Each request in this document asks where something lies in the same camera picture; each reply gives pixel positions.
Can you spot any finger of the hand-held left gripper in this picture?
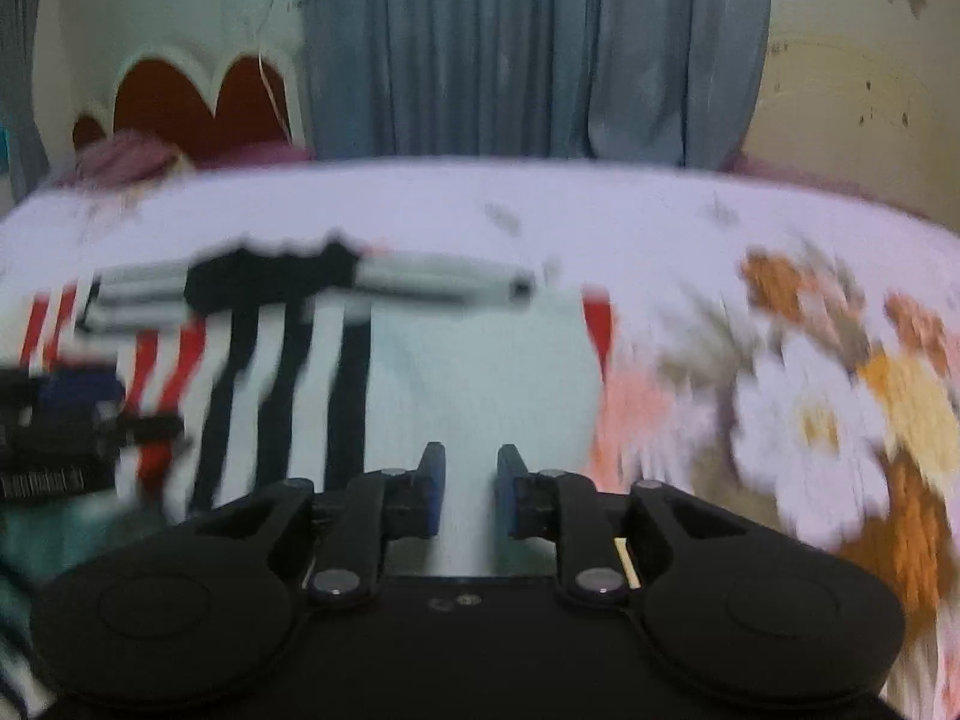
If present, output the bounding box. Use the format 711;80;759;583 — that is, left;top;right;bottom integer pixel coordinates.
94;412;186;447
0;367;127;421

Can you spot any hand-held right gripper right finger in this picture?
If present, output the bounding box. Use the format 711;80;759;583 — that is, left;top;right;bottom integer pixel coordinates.
497;444;751;610

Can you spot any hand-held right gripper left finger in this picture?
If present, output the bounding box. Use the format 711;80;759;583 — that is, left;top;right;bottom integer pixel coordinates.
191;441;449;610

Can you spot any striped red black white sweater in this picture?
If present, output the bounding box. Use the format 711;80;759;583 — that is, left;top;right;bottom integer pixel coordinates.
0;236;617;717

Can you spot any pink pillow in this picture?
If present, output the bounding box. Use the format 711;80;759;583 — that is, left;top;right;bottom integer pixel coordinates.
73;129;317;187

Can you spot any floral bedsheet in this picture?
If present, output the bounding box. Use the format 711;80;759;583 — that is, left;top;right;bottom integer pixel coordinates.
0;156;960;720

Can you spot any red headboard with cream border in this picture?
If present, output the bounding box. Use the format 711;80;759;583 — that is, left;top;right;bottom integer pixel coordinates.
71;45;310;166

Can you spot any narrow grey-blue curtain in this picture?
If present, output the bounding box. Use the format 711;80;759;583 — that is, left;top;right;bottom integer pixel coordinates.
0;0;55;202

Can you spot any pink cloth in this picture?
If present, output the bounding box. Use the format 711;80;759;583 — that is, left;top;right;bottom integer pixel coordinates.
721;150;908;205

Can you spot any wide grey-blue curtain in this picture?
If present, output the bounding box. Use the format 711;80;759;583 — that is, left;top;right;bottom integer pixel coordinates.
298;0;778;170

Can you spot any thin wall cable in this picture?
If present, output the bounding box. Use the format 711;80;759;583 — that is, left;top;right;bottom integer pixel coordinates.
253;0;295;145

